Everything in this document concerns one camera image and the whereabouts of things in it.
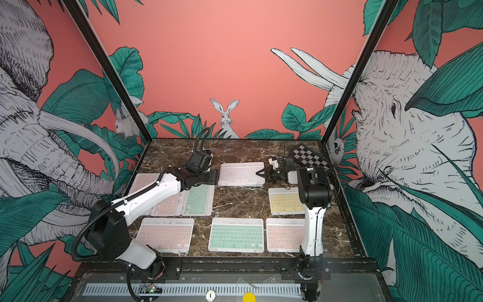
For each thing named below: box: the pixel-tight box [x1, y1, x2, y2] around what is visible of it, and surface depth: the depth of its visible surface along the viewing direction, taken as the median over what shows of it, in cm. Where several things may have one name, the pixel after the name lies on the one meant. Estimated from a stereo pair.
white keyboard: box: [217, 161, 266, 187], surface depth 103 cm
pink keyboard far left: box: [128, 173, 160, 196], surface depth 103 cm
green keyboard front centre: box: [208, 217, 265, 253], surface depth 85 cm
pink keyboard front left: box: [135, 217, 195, 253], surface depth 84 cm
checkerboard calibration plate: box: [289, 144, 334, 172], surface depth 110 cm
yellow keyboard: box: [267, 186, 306, 216], surface depth 95 cm
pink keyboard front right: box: [266, 217, 306, 253], surface depth 85 cm
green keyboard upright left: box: [181, 184, 216, 216], surface depth 94 cm
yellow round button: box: [242, 291, 256, 302], surface depth 70 cm
